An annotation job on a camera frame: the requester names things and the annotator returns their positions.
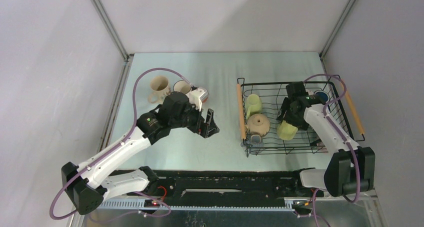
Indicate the right wooden rack handle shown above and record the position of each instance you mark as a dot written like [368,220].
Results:
[348,99]

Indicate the black wire dish rack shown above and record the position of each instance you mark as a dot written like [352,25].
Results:
[272,95]

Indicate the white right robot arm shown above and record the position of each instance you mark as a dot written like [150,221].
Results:
[351,167]

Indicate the left wooden rack handle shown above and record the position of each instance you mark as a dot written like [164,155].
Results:
[241,117]

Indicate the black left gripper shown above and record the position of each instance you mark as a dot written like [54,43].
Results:
[206,129]

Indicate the dark blue mug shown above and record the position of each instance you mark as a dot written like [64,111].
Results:
[323,95]

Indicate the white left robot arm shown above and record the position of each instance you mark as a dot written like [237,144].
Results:
[90,183]

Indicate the small grey blue cup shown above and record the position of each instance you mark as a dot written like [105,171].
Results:
[256,140]

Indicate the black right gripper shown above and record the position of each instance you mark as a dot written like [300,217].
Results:
[301,124]

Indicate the wooden rack handle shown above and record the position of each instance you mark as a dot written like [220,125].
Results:
[348,99]
[241,117]

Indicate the light green mug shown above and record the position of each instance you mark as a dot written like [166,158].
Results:
[253,105]

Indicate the yellow green faceted mug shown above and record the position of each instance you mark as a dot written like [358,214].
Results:
[286,131]

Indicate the beige round speckled mug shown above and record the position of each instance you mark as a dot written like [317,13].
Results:
[258,124]

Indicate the white mug black handle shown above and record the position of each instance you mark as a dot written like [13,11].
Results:
[182,86]

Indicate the floral patterned cream mug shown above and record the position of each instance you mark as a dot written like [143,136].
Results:
[160,87]

